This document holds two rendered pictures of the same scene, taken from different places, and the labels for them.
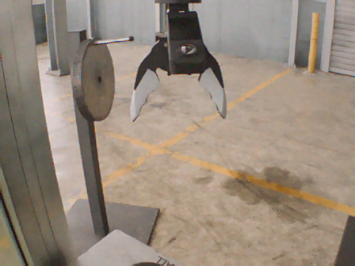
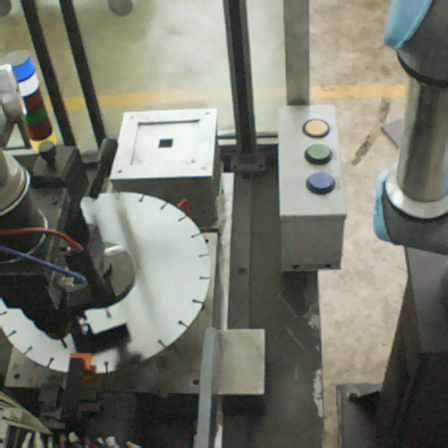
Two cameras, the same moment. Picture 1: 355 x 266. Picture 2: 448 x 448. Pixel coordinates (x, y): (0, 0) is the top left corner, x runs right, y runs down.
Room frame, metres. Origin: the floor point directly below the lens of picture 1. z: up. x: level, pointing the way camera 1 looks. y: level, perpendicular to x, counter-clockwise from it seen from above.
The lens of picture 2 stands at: (-0.43, -0.72, 1.74)
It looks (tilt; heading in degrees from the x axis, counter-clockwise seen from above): 49 degrees down; 63
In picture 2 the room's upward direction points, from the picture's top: 7 degrees counter-clockwise
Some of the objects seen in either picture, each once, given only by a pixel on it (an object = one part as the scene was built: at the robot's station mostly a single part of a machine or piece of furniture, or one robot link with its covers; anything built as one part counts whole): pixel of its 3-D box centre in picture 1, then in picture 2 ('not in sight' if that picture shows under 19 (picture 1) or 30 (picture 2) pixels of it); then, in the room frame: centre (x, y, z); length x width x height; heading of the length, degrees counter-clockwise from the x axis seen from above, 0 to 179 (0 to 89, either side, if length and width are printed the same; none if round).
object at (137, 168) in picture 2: not in sight; (171, 171); (-0.08, 0.16, 0.82); 0.18 x 0.18 x 0.15; 55
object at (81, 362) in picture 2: not in sight; (79, 394); (-0.43, -0.24, 0.95); 0.10 x 0.03 x 0.07; 55
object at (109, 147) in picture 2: not in sight; (89, 167); (-0.30, -0.15, 1.21); 0.08 x 0.06 x 0.03; 55
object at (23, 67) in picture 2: not in sight; (18, 65); (-0.28, 0.22, 1.14); 0.05 x 0.04 x 0.03; 145
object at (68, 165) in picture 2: not in sight; (68, 209); (-0.34, -0.16, 1.17); 0.06 x 0.05 x 0.20; 46
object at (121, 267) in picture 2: not in sight; (96, 269); (-0.32, -0.08, 0.96); 0.11 x 0.11 x 0.03
